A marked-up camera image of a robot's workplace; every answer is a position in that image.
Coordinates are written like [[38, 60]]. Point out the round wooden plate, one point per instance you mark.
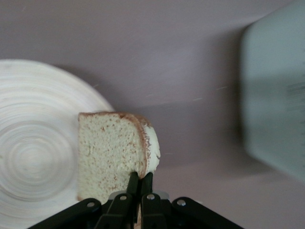
[[35, 143]]

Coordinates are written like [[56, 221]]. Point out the slice of bread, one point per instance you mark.
[[107, 148]]

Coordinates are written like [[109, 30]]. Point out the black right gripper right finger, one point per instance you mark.
[[155, 212]]

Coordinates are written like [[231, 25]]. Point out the beige and chrome toaster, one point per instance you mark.
[[274, 95]]

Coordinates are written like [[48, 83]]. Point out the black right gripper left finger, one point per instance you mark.
[[119, 212]]

